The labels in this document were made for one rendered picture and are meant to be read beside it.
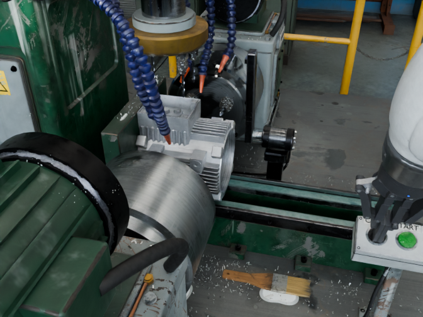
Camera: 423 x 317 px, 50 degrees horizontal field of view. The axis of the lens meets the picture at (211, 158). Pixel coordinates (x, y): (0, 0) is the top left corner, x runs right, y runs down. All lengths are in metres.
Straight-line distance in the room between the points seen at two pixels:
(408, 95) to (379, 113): 1.34
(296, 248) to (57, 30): 0.72
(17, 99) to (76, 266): 0.60
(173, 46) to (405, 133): 0.51
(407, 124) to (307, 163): 0.97
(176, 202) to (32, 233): 0.36
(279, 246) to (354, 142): 0.62
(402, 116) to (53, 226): 0.38
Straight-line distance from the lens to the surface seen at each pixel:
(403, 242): 0.86
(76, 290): 0.43
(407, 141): 0.55
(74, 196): 0.50
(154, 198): 0.76
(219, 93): 1.24
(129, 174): 0.80
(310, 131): 1.66
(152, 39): 0.90
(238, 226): 1.11
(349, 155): 1.56
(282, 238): 1.11
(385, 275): 0.93
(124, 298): 0.59
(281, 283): 1.09
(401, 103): 0.53
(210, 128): 1.04
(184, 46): 0.91
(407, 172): 0.60
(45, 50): 0.93
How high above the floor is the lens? 1.63
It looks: 34 degrees down
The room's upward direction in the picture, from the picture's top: straight up
